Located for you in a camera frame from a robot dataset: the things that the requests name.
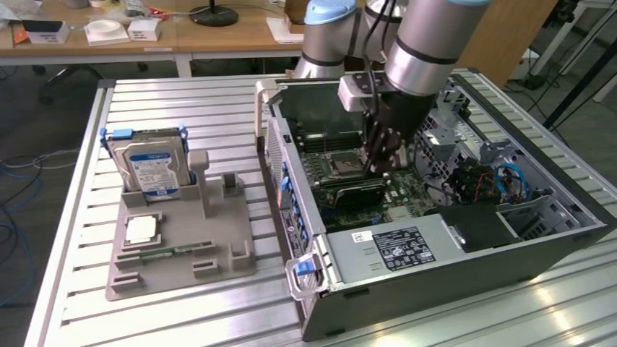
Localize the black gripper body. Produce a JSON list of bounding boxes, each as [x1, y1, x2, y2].
[[361, 90, 436, 142]]

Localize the black graphics card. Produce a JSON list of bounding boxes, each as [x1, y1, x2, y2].
[[331, 180, 388, 211]]

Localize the CPU socket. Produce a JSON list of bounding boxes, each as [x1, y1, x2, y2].
[[327, 150, 368, 175]]

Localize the green motherboard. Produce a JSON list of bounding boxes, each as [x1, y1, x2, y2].
[[293, 121, 434, 233]]

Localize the black installed RAM stick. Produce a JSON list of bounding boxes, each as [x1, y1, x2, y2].
[[316, 176, 387, 191]]

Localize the black plastic shroud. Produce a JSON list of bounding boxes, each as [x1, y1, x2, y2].
[[441, 204, 522, 254]]

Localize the grey power supply unit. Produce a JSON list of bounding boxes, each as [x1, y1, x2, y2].
[[316, 213, 465, 290]]

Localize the wooden cabinet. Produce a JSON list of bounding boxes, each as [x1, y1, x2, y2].
[[409, 0, 561, 88]]

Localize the white paper stack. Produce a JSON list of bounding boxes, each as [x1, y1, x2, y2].
[[267, 17, 305, 45]]

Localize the open black PC case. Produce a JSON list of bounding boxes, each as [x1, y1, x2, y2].
[[253, 68, 617, 343]]

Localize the hard disk in blue caddy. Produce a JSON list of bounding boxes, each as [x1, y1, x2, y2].
[[99, 122, 191, 202]]

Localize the black round lamp base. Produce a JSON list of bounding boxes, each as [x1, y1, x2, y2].
[[188, 0, 240, 27]]

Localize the grey parts rack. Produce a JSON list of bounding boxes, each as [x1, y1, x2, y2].
[[104, 150, 260, 301]]

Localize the green RAM stick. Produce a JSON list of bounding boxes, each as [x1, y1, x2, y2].
[[139, 244, 204, 258]]

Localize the silver CPU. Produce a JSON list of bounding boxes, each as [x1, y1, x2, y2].
[[124, 216, 160, 244]]

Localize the plain white box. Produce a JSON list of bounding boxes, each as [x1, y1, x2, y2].
[[127, 18, 163, 42]]

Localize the white square dish holder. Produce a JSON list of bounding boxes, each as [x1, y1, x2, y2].
[[83, 20, 132, 47]]

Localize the black office chair base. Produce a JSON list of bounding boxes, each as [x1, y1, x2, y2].
[[32, 64, 105, 106]]

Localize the wooden desk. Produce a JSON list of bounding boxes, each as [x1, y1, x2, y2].
[[0, 0, 441, 67]]

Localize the white box with dark top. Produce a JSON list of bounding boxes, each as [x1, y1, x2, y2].
[[21, 20, 72, 45]]

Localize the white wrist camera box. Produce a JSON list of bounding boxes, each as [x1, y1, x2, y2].
[[336, 73, 388, 112]]

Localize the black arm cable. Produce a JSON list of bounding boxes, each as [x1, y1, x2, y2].
[[361, 0, 403, 111]]

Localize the blue disk wire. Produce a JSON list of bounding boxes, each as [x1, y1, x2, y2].
[[494, 162, 532, 204]]

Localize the white table frame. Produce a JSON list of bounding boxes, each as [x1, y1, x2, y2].
[[509, 0, 617, 104]]

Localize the blue floor cable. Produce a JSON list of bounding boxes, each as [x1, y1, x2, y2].
[[0, 158, 45, 309]]

